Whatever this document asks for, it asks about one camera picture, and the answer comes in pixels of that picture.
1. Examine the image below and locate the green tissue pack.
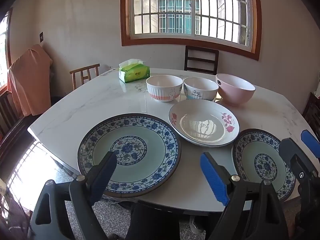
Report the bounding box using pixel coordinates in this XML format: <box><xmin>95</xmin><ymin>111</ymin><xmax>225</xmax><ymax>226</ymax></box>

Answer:
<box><xmin>118</xmin><ymin>59</ymin><xmax>151</xmax><ymax>83</ymax></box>

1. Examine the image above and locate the white bowl with black print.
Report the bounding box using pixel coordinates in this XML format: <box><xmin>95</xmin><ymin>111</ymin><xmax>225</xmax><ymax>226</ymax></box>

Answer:
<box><xmin>183</xmin><ymin>77</ymin><xmax>219</xmax><ymax>102</ymax></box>

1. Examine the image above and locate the brown-framed side window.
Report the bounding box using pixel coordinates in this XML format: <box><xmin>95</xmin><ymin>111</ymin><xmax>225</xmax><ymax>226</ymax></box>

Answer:
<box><xmin>0</xmin><ymin>9</ymin><xmax>13</xmax><ymax>88</ymax></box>

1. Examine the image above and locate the white pink-flower deep plate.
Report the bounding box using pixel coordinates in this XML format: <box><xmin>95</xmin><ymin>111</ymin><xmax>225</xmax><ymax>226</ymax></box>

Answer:
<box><xmin>168</xmin><ymin>99</ymin><xmax>240</xmax><ymax>147</ymax></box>

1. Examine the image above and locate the person's dark pants leg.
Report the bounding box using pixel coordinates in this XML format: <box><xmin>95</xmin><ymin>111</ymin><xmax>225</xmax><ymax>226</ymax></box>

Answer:
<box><xmin>125</xmin><ymin>202</ymin><xmax>181</xmax><ymax>240</ymax></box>

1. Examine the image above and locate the large blue floral plate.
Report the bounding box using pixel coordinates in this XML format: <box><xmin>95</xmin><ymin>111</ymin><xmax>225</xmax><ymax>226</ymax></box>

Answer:
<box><xmin>77</xmin><ymin>114</ymin><xmax>182</xmax><ymax>198</ymax></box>

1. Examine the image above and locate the dark wooden bench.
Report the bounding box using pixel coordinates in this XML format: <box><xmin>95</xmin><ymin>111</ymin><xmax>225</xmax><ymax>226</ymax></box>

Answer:
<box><xmin>0</xmin><ymin>87</ymin><xmax>35</xmax><ymax>160</ymax></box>

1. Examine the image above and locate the small blue floral plate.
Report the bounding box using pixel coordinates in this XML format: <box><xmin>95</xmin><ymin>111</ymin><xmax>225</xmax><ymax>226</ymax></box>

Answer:
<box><xmin>232</xmin><ymin>129</ymin><xmax>297</xmax><ymax>202</ymax></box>

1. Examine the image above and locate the white ribbed rabbit bowl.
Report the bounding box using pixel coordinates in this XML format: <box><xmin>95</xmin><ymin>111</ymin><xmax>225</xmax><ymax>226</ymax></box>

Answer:
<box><xmin>146</xmin><ymin>75</ymin><xmax>183</xmax><ymax>103</ymax></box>

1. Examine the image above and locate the brown-framed barred window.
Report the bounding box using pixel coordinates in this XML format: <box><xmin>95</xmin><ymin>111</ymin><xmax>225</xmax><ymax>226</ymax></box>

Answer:
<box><xmin>120</xmin><ymin>0</ymin><xmax>262</xmax><ymax>61</ymax></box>

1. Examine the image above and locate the light wooden chair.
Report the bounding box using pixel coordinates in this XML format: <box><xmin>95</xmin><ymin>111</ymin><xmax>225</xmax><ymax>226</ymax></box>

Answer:
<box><xmin>69</xmin><ymin>64</ymin><xmax>100</xmax><ymax>90</ymax></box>

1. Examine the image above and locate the dark carved wooden chair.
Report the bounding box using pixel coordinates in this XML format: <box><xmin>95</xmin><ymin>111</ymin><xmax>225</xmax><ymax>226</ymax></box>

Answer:
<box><xmin>302</xmin><ymin>92</ymin><xmax>320</xmax><ymax>135</ymax></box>

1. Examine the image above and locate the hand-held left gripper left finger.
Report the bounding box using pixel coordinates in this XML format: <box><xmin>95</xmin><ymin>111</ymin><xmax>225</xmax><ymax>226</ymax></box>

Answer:
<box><xmin>30</xmin><ymin>150</ymin><xmax>118</xmax><ymax>240</ymax></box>

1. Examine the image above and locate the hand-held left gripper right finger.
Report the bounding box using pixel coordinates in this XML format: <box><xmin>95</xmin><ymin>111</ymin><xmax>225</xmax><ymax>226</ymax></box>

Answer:
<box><xmin>200</xmin><ymin>151</ymin><xmax>289</xmax><ymax>240</ymax></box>

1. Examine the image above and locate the pink bowl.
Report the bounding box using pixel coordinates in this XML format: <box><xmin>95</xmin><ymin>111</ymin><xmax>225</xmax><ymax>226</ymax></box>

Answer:
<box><xmin>215</xmin><ymin>73</ymin><xmax>256</xmax><ymax>107</ymax></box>

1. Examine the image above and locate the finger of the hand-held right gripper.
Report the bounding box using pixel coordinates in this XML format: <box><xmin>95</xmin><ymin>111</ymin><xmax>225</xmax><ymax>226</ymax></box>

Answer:
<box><xmin>278</xmin><ymin>137</ymin><xmax>320</xmax><ymax>218</ymax></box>
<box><xmin>301</xmin><ymin>129</ymin><xmax>320</xmax><ymax>159</ymax></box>

